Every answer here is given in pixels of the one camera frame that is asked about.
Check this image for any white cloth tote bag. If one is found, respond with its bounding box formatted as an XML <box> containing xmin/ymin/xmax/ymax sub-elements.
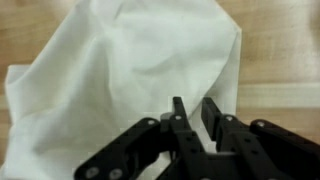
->
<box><xmin>0</xmin><ymin>0</ymin><xmax>243</xmax><ymax>180</ymax></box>

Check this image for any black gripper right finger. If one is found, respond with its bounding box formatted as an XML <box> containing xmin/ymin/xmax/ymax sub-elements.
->
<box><xmin>201</xmin><ymin>97</ymin><xmax>320</xmax><ymax>180</ymax></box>

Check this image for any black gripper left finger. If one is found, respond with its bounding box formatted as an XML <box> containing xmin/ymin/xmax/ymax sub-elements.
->
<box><xmin>73</xmin><ymin>96</ymin><xmax>209</xmax><ymax>180</ymax></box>

